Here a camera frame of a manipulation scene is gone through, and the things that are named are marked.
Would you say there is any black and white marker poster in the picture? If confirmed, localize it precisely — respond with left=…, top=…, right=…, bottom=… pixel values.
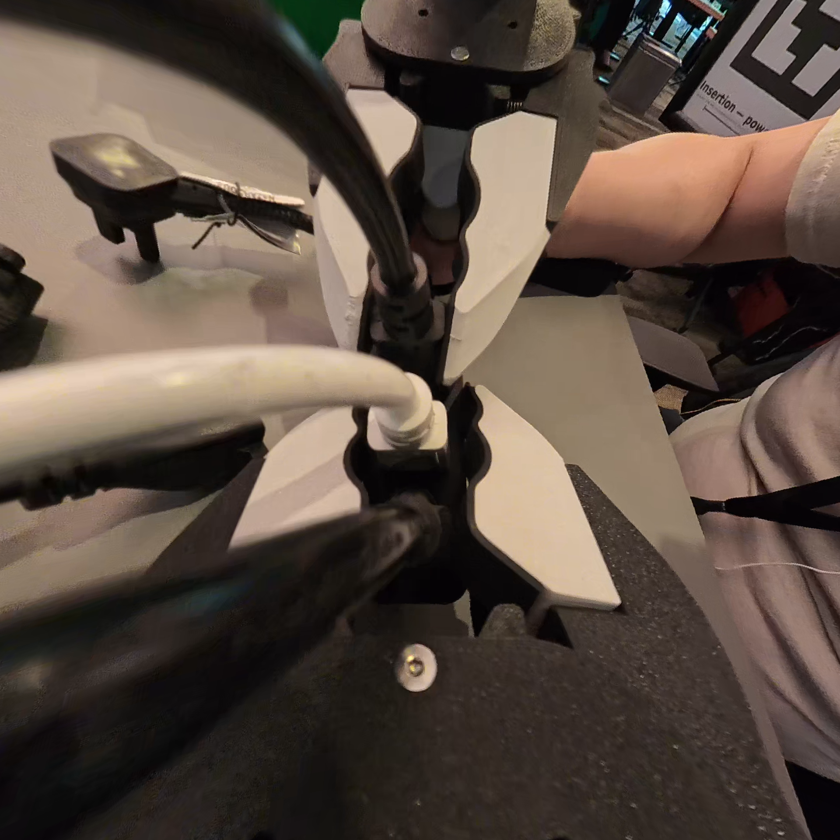
left=663, top=0, right=840, bottom=139

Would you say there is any black power cord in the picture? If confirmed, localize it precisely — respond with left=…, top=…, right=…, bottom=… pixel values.
left=0, top=423, right=455, bottom=840
left=0, top=0, right=439, bottom=368

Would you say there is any person's right forearm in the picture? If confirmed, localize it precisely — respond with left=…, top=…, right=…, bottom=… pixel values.
left=548, top=121, right=828, bottom=270

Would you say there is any red object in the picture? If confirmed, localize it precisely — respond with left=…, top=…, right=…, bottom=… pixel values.
left=734, top=272, right=788, bottom=336

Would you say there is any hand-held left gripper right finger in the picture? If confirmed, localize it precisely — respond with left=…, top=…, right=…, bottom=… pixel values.
left=459, top=386, right=623, bottom=634

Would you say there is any person's right hand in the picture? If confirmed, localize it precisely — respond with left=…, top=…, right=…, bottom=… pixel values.
left=412, top=223, right=462, bottom=293

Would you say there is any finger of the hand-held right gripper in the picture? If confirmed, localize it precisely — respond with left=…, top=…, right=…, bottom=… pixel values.
left=440, top=110, right=559, bottom=388
left=314, top=87, right=421, bottom=358

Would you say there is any person's light clothing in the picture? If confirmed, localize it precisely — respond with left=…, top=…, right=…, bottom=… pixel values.
left=669, top=108, right=840, bottom=782

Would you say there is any black lanyard strap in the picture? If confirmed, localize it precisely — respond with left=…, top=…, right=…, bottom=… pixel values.
left=691, top=476, right=840, bottom=532

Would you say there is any grey metal trash can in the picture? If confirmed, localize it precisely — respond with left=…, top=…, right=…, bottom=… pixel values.
left=607, top=33, right=683, bottom=116

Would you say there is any green plastic bin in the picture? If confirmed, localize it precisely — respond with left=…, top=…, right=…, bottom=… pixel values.
left=269, top=0, right=365, bottom=56

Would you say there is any white power cord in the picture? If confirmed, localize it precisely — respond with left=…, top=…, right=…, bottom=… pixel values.
left=0, top=344, right=450, bottom=483

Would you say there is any black braided cable with plug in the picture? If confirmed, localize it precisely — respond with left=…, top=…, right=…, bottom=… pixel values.
left=49, top=133, right=316, bottom=263

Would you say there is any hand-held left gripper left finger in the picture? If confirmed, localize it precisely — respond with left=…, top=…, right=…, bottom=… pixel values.
left=230, top=410, right=366, bottom=552

